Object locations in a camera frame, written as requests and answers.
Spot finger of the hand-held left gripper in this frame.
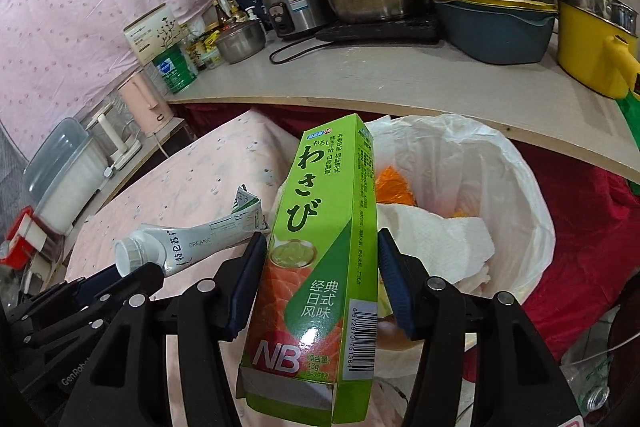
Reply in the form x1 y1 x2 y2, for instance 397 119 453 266
30 264 122 306
9 261 166 349

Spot dark red cloth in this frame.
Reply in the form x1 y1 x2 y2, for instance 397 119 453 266
170 102 640 388

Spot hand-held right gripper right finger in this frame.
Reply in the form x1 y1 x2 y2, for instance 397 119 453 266
376 228 583 427

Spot white electric blender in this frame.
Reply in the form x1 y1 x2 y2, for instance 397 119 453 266
86 103 142 171

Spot pink printed tablecloth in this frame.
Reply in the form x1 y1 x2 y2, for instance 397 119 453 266
65 109 481 427

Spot pink dotted curtain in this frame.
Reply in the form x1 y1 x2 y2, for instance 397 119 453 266
0 0 236 148

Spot row of condiment bottles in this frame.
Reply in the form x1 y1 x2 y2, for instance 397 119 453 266
180 0 261 72

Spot green cardboard box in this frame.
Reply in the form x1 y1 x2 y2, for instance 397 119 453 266
236 113 380 425

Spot beige cardboard box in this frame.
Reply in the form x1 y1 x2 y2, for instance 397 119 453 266
123 3 182 68

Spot pink electric kettle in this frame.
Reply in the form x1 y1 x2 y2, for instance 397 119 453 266
117 71 176 138

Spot green plastic bag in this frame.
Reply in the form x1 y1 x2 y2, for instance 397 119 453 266
616 94 640 148

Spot clear plastic bottle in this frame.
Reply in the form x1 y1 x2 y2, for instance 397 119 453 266
562 342 621 420

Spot white dish drainer with lid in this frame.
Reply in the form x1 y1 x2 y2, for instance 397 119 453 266
22 117 108 235

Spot stack of blue basins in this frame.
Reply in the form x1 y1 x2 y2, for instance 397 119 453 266
424 0 560 65

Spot black power cable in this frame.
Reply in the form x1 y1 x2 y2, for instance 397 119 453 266
270 38 331 65

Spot small steel pot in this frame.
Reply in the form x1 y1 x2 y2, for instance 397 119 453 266
215 18 267 65

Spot white paper towel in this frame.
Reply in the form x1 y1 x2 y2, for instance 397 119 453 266
377 202 496 295

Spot yellow pot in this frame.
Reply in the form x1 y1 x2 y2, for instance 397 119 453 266
556 0 640 100

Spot red plastic container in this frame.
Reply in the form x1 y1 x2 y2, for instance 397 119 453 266
0 206 46 265

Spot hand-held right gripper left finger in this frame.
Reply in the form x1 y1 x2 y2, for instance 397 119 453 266
59 231 271 427

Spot green tin can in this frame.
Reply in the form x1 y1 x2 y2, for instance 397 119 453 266
151 43 198 95

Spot orange plastic bag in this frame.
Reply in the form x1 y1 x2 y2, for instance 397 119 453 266
375 164 476 219

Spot bin with white liner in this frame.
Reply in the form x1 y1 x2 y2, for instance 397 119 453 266
365 112 557 408

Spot steel rice cooker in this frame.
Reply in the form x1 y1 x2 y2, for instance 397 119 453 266
255 0 328 40

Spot black induction cooker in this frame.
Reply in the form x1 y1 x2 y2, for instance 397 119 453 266
315 14 443 44

